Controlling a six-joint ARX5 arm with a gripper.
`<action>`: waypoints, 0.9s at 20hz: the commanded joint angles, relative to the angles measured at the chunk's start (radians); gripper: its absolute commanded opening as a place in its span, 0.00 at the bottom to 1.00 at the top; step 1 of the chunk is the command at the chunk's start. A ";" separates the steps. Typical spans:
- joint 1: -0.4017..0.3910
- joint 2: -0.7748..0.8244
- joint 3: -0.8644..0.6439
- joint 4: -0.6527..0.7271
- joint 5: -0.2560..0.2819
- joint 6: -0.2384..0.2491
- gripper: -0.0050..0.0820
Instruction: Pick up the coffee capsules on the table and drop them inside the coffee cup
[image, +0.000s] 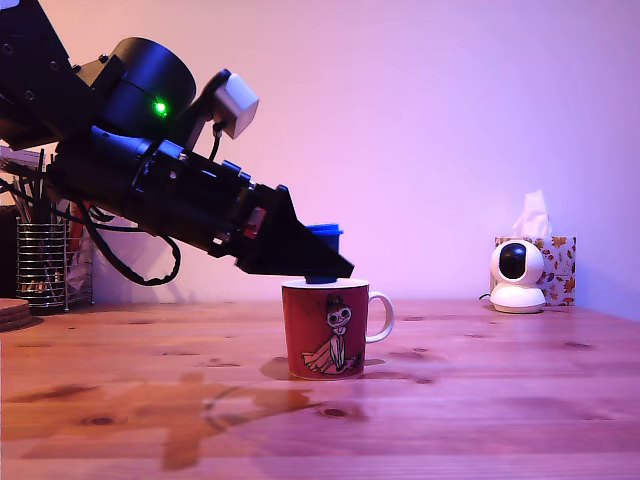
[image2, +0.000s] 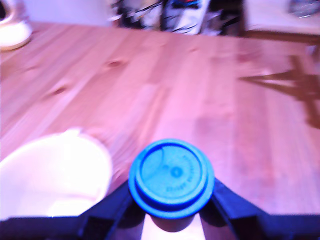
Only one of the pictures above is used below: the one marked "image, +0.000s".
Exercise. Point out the small white round camera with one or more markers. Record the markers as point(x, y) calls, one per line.
point(517, 295)

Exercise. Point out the white tissue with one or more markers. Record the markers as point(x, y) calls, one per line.
point(532, 215)

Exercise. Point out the blue coffee capsule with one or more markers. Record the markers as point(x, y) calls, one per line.
point(327, 237)

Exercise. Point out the red cartoon print mug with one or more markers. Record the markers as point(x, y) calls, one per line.
point(310, 325)

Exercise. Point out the cork coaster stack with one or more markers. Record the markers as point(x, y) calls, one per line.
point(17, 315)

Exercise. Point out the leaf print tissue box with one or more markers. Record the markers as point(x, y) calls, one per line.
point(562, 270)

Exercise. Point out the dark box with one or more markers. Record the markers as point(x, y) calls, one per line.
point(7, 250)

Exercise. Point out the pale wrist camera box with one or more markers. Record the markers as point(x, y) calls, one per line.
point(237, 105)

